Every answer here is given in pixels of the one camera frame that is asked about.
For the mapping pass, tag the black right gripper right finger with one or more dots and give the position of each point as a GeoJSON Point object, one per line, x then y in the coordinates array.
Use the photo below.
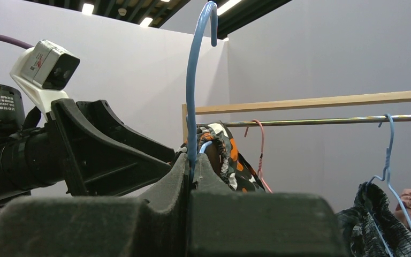
{"type": "Point", "coordinates": [223, 222]}

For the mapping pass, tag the orange camouflage shorts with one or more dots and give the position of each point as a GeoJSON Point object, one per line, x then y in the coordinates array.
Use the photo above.
{"type": "Point", "coordinates": [225, 159]}

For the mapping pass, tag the metal rack rod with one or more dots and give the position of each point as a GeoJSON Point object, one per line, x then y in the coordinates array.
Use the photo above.
{"type": "Point", "coordinates": [322, 121]}

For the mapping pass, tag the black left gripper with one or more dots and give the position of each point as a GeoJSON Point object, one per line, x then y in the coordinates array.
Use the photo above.
{"type": "Point", "coordinates": [98, 155]}

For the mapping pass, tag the dark leaf-pattern shorts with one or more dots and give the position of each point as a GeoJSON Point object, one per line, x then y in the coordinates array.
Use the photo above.
{"type": "Point", "coordinates": [369, 228]}

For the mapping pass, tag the blue wire hanger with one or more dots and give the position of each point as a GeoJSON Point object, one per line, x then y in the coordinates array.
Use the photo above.
{"type": "Point", "coordinates": [208, 14]}

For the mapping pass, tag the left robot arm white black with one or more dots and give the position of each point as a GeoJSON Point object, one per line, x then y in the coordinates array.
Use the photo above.
{"type": "Point", "coordinates": [27, 158]}

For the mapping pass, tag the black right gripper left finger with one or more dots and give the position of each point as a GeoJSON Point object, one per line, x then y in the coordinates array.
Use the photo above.
{"type": "Point", "coordinates": [151, 224]}

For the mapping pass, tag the pink wire hanger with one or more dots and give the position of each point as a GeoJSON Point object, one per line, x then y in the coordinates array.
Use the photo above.
{"type": "Point", "coordinates": [260, 164]}

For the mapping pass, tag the wooden clothes rack frame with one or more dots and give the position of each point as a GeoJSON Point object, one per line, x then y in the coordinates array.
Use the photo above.
{"type": "Point", "coordinates": [312, 103]}

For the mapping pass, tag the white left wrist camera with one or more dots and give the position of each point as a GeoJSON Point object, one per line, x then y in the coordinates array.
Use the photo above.
{"type": "Point", "coordinates": [43, 71]}

